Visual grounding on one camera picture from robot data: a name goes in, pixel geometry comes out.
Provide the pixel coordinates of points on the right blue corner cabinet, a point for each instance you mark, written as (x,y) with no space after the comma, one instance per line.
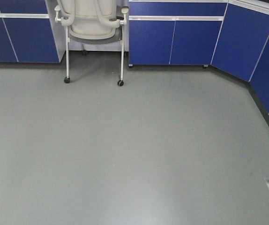
(242,48)

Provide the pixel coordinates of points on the beige office chair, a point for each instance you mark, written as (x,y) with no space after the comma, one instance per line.
(92,22)

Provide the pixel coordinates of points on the middle blue cabinet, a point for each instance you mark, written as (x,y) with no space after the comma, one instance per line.
(174,32)

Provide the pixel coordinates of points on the left blue cabinet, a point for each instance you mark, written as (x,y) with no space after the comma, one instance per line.
(26,31)

